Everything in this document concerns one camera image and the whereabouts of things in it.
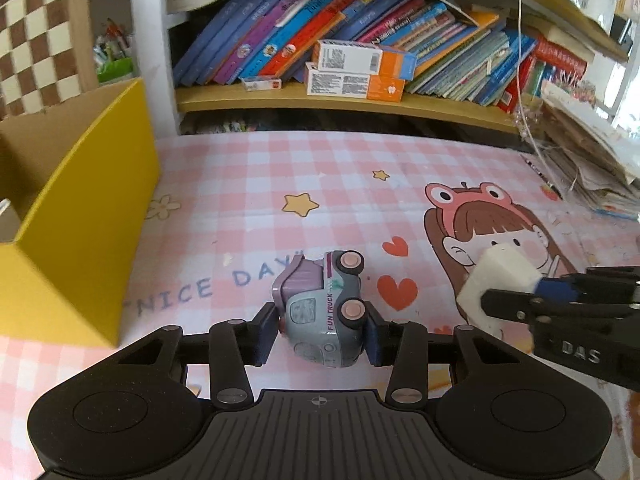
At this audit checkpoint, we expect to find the green pen holder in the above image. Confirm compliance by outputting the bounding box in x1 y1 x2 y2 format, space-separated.
94 17 136 86

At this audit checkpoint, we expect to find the wooden upper shelf board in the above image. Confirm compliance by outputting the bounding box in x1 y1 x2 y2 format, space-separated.
440 0 631 63

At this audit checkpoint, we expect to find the dark patterned pencil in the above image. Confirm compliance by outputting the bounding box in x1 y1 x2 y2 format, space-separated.
520 154 563 200

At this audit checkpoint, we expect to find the wooden bookshelf board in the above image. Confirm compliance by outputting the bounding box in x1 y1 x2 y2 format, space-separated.
175 80 541 136

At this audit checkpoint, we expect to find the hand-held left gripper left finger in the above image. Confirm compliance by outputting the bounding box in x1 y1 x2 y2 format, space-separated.
107 302 281 409

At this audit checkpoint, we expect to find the white shelf frame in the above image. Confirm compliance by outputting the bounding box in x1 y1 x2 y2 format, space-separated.
129 0 183 136

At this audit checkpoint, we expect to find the white cable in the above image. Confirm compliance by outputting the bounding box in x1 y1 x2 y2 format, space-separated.
507 0 551 161

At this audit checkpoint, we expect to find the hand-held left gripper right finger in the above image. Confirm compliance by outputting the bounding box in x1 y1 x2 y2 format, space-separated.
364 304 533 407

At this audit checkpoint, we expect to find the small red white box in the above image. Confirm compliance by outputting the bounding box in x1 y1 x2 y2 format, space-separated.
241 76 282 92

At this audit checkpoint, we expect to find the wooden chessboard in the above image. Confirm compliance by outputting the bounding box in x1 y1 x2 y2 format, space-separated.
0 0 98 121

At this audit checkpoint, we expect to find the row of colourful books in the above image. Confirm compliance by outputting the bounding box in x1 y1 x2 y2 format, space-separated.
172 0 538 113

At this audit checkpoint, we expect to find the pink checked cartoon table mat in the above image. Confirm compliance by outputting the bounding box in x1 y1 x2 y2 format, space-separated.
0 130 640 480

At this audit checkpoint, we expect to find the grey purple toy truck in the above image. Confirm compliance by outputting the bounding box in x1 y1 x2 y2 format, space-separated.
271 250 368 368

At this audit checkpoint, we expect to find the pile of papers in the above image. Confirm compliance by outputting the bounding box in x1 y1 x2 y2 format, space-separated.
535 80 640 221

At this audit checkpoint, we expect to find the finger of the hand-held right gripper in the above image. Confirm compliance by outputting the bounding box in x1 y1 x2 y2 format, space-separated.
480 287 640 323
536 266 640 304

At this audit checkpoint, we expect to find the orange white carton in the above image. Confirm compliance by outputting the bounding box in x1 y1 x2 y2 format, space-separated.
312 39 418 81
305 62 406 103

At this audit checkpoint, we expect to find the white foam block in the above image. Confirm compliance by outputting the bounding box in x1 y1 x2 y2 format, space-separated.
456 245 543 336

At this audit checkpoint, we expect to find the yellow cardboard box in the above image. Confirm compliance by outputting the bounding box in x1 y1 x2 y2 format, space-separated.
0 77 162 348

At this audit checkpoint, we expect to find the red thick book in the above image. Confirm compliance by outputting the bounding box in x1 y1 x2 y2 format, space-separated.
530 35 588 81

